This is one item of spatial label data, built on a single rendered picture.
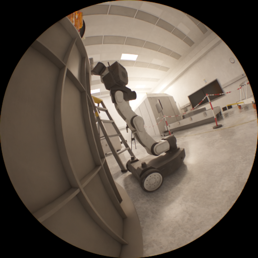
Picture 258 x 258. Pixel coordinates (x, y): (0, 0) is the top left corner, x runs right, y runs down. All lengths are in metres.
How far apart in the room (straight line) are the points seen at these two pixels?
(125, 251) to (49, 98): 0.61
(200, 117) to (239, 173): 3.46
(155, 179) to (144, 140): 0.40
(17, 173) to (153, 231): 0.53
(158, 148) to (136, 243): 0.80
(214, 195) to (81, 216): 0.64
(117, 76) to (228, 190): 1.31
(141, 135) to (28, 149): 0.79
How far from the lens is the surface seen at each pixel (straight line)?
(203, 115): 3.94
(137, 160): 1.02
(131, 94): 0.95
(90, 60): 1.46
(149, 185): 0.71
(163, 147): 0.90
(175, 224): 0.54
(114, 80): 0.96
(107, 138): 1.34
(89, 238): 0.30
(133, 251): 0.49
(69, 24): 0.67
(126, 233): 0.53
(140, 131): 0.79
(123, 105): 0.84
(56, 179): 0.21
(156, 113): 5.82
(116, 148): 3.83
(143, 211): 0.62
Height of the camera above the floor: 0.49
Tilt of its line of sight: 6 degrees up
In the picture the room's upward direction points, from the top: 17 degrees counter-clockwise
